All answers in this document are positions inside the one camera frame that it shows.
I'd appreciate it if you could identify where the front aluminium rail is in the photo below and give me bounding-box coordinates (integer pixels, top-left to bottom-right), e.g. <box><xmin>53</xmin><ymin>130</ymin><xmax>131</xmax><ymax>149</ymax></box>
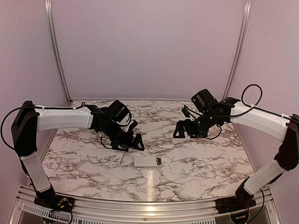
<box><xmin>14</xmin><ymin>186</ymin><xmax>278</xmax><ymax>224</ymax></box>

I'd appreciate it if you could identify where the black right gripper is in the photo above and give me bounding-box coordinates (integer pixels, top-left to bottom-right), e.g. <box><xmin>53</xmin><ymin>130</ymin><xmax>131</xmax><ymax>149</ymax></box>
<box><xmin>173</xmin><ymin>109</ymin><xmax>221</xmax><ymax>138</ymax></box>

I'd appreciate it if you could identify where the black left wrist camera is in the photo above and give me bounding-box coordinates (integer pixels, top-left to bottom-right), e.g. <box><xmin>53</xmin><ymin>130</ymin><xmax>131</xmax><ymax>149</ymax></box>
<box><xmin>108</xmin><ymin>100</ymin><xmax>129</xmax><ymax>122</ymax></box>

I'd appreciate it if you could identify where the right aluminium frame post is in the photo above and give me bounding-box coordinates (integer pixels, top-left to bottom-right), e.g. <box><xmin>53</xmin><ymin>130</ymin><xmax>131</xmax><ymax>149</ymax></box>
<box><xmin>222</xmin><ymin>0</ymin><xmax>252</xmax><ymax>99</ymax></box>

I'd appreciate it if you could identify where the aluminium frame post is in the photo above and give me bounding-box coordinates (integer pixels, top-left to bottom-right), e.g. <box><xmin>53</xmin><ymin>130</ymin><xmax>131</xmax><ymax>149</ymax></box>
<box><xmin>222</xmin><ymin>0</ymin><xmax>252</xmax><ymax>99</ymax></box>
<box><xmin>44</xmin><ymin>0</ymin><xmax>72</xmax><ymax>105</ymax></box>

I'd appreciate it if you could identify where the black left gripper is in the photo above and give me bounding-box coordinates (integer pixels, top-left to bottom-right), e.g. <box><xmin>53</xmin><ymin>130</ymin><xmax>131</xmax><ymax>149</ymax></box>
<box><xmin>103</xmin><ymin>120</ymin><xmax>145</xmax><ymax>152</ymax></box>

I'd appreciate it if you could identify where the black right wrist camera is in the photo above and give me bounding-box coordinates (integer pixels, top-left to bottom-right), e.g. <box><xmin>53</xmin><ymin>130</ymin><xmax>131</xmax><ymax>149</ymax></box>
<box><xmin>191</xmin><ymin>89</ymin><xmax>218</xmax><ymax>113</ymax></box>

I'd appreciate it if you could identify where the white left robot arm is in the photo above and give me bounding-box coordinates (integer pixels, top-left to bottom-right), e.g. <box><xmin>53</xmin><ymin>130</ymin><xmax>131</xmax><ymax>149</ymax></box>
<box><xmin>9</xmin><ymin>100</ymin><xmax>144</xmax><ymax>208</ymax></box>

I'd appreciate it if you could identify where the left aluminium frame post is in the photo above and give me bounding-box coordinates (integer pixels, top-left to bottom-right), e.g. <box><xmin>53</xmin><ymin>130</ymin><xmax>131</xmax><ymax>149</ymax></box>
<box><xmin>44</xmin><ymin>0</ymin><xmax>72</xmax><ymax>105</ymax></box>

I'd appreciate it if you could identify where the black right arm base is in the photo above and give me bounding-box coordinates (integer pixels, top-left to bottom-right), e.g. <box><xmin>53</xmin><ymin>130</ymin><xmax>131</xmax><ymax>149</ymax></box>
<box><xmin>215</xmin><ymin>178</ymin><xmax>256</xmax><ymax>214</ymax></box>

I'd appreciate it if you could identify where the white battery cover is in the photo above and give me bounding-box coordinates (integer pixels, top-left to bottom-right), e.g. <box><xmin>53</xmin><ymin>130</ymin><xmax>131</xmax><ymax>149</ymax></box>
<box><xmin>190</xmin><ymin>142</ymin><xmax>199</xmax><ymax>150</ymax></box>

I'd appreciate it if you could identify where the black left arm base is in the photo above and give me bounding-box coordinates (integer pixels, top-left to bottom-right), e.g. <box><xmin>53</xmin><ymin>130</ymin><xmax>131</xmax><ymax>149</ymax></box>
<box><xmin>33</xmin><ymin>184</ymin><xmax>75</xmax><ymax>213</ymax></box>

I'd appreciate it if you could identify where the white remote control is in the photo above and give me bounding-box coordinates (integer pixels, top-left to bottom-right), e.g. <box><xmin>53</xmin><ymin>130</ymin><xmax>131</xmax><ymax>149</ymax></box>
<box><xmin>134</xmin><ymin>156</ymin><xmax>162</xmax><ymax>168</ymax></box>

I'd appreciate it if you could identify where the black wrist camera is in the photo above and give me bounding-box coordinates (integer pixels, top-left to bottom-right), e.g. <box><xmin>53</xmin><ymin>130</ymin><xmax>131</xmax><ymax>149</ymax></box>
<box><xmin>108</xmin><ymin>100</ymin><xmax>129</xmax><ymax>122</ymax></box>
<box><xmin>191</xmin><ymin>89</ymin><xmax>218</xmax><ymax>113</ymax></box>

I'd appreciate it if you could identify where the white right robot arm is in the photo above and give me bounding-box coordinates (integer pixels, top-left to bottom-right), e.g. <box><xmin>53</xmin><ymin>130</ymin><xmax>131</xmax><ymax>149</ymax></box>
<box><xmin>173</xmin><ymin>93</ymin><xmax>299</xmax><ymax>209</ymax></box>

